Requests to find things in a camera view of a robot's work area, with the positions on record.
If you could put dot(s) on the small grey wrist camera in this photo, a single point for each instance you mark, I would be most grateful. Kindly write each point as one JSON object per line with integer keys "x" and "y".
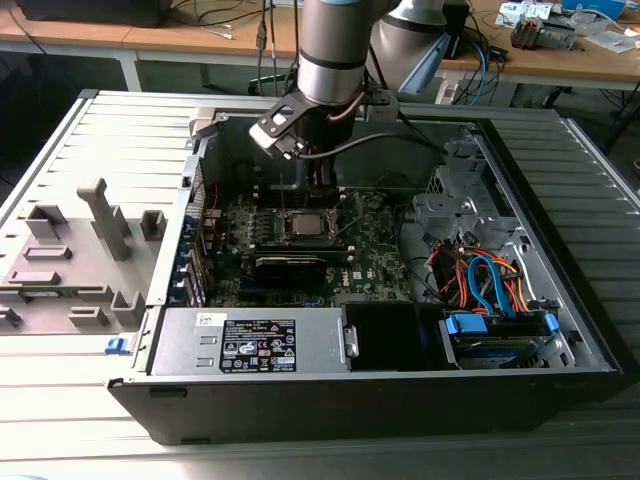
{"x": 382, "y": 107}

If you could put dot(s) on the copper heat sink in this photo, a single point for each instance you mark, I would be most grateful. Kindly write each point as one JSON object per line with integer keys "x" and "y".
{"x": 525, "y": 32}

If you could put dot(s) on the metal drive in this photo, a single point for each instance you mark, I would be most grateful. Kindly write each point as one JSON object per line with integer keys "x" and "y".
{"x": 559, "y": 35}

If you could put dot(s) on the metal locking lever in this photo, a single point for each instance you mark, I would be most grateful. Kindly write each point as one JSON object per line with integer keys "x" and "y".
{"x": 350, "y": 222}
{"x": 283, "y": 192}

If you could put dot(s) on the black PC case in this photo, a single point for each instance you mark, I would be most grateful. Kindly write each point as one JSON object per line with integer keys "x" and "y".
{"x": 350, "y": 410}

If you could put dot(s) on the green motherboard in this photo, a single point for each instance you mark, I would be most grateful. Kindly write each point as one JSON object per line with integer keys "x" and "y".
{"x": 370, "y": 250}

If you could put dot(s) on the metal drive cage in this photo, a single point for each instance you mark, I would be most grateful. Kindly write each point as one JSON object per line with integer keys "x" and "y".
{"x": 445, "y": 207}

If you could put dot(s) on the black box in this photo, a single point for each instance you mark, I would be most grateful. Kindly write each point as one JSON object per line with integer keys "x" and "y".
{"x": 90, "y": 12}

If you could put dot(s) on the green RAM stick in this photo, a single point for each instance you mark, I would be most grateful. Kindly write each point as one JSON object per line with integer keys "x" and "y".
{"x": 45, "y": 294}

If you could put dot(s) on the hard disk blue carrier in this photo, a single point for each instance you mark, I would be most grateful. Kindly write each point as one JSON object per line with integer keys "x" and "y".
{"x": 470, "y": 327}

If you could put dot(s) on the CPU socket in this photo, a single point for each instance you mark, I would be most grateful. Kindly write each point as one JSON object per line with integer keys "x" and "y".
{"x": 331, "y": 222}

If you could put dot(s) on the grey parts rack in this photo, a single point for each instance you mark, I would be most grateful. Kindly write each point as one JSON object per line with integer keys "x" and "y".
{"x": 85, "y": 250}

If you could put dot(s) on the silver CPU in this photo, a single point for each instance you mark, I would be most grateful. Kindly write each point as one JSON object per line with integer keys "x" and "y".
{"x": 306, "y": 225}

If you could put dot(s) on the black graphics card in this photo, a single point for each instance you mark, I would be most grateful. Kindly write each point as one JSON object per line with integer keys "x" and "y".
{"x": 290, "y": 272}

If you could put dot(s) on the black stand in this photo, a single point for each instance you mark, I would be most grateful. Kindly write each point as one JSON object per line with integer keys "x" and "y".
{"x": 457, "y": 30}

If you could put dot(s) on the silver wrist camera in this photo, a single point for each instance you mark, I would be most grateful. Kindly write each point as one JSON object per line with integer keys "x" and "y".
{"x": 265, "y": 137}

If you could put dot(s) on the wooden desk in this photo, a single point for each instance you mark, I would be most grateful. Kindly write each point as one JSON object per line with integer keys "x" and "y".
{"x": 550, "y": 62}
{"x": 75, "y": 37}

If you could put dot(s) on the blue case latch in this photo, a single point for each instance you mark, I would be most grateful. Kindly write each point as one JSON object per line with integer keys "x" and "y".
{"x": 117, "y": 346}

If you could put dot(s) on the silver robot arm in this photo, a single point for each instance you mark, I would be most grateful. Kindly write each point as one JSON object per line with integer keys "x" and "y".
{"x": 330, "y": 50}

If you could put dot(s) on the blue box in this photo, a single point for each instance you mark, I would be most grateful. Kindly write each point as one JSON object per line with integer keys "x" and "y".
{"x": 595, "y": 6}

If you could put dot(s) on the silver power supply unit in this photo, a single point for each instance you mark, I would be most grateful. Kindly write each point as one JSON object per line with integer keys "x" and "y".
{"x": 175, "y": 345}

